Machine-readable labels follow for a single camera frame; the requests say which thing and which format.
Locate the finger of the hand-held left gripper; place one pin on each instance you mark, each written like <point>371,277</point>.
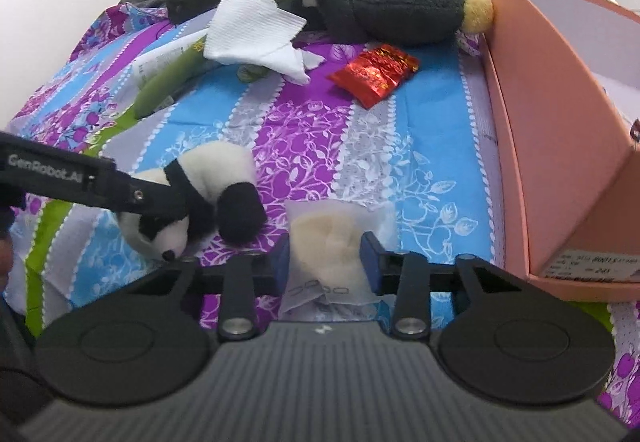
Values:
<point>145,197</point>

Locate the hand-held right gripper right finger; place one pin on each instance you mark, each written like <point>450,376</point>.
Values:
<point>368,259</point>

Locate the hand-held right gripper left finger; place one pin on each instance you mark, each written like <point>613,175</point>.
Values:
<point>281,264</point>

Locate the clear bag with cream item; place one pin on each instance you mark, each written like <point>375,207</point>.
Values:
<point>325,242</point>

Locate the panda plush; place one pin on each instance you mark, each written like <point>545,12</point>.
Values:
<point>220,167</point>

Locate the pink cardboard box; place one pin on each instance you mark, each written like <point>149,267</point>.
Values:
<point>550,122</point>

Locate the floral striped bed sheet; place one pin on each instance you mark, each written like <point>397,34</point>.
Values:
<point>300,132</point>

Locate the white printed plastic wrapper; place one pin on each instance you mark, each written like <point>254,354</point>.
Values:
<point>160,57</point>

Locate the red foil packet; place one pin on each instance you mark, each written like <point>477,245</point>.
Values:
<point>375,72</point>

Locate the white sock cloth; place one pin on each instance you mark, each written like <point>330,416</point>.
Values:
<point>250,27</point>

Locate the grey white penguin plush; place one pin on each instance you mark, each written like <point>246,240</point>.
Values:
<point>400,7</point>

